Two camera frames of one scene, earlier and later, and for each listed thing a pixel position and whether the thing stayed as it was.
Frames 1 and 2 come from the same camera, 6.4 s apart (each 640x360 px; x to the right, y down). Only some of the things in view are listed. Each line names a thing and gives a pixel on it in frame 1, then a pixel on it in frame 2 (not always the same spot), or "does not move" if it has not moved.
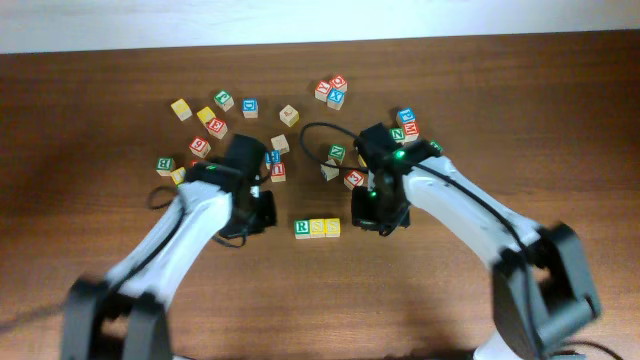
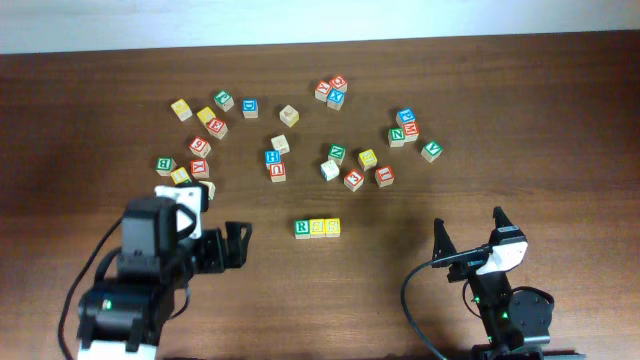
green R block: [302, 229] does not move
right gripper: [371, 219] -> [444, 245]
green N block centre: [337, 152] does not move
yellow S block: [332, 227] does not move
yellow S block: [317, 228] does not move
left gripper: [265, 211] -> [215, 248]
